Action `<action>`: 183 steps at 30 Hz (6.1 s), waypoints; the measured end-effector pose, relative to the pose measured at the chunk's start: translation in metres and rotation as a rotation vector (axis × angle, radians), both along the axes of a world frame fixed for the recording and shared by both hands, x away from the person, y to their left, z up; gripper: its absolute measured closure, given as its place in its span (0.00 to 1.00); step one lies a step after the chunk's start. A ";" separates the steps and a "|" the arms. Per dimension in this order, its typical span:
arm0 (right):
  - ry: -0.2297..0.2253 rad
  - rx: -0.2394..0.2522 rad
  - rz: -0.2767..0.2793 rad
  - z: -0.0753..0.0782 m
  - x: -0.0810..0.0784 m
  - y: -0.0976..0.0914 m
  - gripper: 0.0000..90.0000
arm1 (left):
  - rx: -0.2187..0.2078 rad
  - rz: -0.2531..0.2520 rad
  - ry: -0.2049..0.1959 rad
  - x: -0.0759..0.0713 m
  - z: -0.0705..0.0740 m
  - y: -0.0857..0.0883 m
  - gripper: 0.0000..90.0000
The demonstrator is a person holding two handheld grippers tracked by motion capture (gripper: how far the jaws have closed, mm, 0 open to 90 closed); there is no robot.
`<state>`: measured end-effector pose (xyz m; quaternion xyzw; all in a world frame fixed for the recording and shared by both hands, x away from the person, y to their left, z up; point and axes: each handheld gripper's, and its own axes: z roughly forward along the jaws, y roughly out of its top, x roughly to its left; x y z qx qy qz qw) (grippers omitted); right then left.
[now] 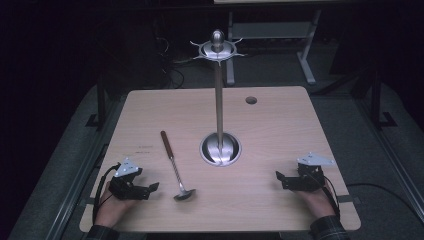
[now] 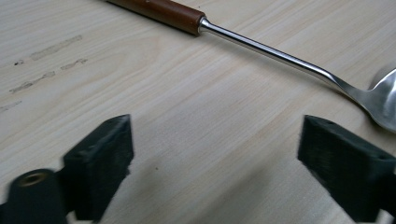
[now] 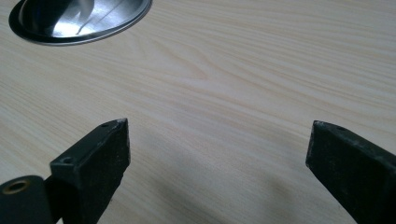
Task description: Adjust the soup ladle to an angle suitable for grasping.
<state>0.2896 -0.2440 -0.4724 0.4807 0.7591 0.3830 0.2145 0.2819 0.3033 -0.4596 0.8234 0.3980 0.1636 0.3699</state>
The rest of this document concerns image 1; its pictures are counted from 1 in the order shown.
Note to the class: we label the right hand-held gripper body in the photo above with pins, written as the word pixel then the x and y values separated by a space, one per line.
pixel 310 176

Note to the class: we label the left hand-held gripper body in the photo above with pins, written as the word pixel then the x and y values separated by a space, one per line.
pixel 124 186

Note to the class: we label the metal utensil rack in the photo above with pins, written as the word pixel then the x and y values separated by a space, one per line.
pixel 219 110

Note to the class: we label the person's right hand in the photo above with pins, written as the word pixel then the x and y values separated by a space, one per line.
pixel 318 201

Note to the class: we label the person's left hand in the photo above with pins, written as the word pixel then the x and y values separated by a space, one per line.
pixel 111 210

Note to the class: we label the black metal stand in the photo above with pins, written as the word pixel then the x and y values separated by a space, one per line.
pixel 100 106
pixel 376 106

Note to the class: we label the white desk frame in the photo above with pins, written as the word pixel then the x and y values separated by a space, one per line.
pixel 305 53

